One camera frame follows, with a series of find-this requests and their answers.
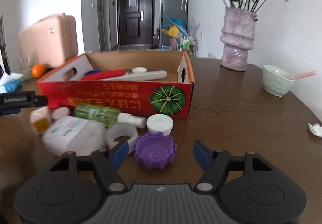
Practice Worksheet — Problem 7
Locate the pale green ceramic bowl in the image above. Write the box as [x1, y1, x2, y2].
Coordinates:
[262, 64, 295, 97]

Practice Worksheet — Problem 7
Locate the crumpled white tissue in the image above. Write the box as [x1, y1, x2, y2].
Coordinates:
[308, 123, 322, 138]

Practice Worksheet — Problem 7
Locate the green spray bottle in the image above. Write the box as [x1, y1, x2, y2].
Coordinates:
[74, 103, 146, 129]

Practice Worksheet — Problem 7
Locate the white plastic flat tool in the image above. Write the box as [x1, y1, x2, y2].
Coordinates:
[102, 70, 168, 81]

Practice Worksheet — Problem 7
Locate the red cardboard box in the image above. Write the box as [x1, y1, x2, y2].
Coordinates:
[38, 50, 194, 119]

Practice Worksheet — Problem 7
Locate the white plastic jar lid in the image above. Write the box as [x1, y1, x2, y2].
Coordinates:
[132, 67, 147, 74]

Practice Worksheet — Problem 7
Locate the orange fruit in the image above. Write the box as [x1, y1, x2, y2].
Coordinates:
[31, 64, 46, 78]

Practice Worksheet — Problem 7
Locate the blue tissue pack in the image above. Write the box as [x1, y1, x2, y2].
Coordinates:
[0, 72, 23, 94]

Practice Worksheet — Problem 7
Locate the pink round small lid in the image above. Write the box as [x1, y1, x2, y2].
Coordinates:
[51, 107, 70, 120]

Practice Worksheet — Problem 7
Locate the dark brown entrance door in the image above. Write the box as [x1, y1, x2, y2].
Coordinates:
[117, 0, 154, 46]

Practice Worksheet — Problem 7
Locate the blue ridged cap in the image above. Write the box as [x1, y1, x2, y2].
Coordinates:
[84, 69, 101, 76]

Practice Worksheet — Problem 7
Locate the clear glass cup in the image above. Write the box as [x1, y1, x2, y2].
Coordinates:
[19, 53, 37, 82]

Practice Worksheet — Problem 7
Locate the yellow watering can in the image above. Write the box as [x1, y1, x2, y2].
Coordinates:
[160, 26, 180, 38]

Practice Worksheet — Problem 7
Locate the white wipes pack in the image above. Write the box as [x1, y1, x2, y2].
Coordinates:
[41, 116, 106, 156]

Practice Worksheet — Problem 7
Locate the grey refrigerator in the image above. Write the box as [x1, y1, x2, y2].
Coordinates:
[159, 0, 190, 49]

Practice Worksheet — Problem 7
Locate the purple ridged cap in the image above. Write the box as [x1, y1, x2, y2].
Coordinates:
[133, 132, 177, 171]

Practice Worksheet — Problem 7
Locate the purple textured vase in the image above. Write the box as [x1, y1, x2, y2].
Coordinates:
[221, 8, 257, 72]

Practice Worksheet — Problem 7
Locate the grey duct tape roll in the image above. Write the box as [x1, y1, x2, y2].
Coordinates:
[105, 123, 139, 154]

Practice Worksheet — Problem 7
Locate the pink suitcase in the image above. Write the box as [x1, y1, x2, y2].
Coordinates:
[18, 13, 79, 68]

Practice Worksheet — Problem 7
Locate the wire storage rack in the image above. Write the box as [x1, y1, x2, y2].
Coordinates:
[176, 34, 198, 57]

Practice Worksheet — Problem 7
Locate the red round lid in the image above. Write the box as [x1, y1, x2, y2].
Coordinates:
[81, 70, 127, 81]

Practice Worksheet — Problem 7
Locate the white wide bottle cap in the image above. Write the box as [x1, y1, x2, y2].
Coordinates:
[146, 114, 174, 136]

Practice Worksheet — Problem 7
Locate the pink spoon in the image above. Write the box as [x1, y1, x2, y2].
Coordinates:
[289, 71, 317, 81]

